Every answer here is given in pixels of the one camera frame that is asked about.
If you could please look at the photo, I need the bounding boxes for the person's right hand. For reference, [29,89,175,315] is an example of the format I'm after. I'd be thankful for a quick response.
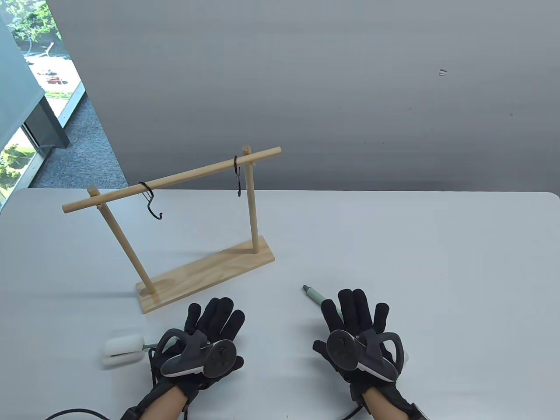
[313,288,410,401]

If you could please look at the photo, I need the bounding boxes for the person's left hand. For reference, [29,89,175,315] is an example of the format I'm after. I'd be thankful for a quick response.
[149,297,245,403]

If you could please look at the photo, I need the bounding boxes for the green-handled white cup brush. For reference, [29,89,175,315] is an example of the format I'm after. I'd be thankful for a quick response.
[302,285,411,364]
[103,334,159,367]

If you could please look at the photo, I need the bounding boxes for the person's right forearm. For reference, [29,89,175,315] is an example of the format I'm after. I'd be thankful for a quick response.
[363,387,412,420]

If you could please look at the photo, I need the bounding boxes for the person's left forearm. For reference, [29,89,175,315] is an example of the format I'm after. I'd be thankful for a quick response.
[131,387,186,420]

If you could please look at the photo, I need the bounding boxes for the dark grey right hand controller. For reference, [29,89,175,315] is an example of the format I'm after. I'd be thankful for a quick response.
[326,329,403,382]

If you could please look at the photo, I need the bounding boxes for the wooden hanging rack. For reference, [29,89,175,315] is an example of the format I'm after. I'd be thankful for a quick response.
[62,145,282,314]

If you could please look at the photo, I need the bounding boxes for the grey building column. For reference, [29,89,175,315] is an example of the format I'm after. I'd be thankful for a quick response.
[0,17,70,150]

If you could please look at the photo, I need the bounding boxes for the glass window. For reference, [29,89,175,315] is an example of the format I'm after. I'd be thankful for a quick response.
[0,0,86,210]

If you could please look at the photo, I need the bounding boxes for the black left glove cable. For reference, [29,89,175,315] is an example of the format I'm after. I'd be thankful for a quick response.
[44,408,112,420]

